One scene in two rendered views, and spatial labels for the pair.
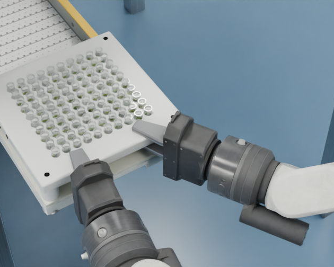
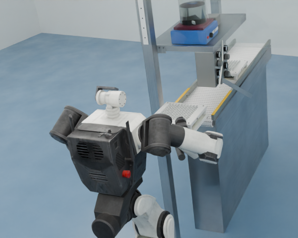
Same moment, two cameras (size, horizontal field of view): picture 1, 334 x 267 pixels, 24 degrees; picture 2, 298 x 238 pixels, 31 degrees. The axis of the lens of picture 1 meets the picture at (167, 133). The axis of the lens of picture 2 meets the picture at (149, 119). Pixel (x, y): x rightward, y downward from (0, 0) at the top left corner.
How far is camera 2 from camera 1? 214 cm
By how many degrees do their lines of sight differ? 52
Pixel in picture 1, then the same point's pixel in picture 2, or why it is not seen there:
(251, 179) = not seen: hidden behind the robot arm
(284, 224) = (179, 151)
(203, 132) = (183, 123)
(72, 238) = (215, 205)
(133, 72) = (197, 113)
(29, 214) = (199, 179)
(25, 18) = (212, 105)
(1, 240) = (164, 160)
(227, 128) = not seen: outside the picture
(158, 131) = not seen: hidden behind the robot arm
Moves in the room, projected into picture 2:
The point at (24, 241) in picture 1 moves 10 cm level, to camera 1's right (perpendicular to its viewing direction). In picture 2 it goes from (196, 191) to (206, 198)
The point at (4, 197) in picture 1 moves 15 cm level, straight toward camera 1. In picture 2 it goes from (190, 165) to (177, 177)
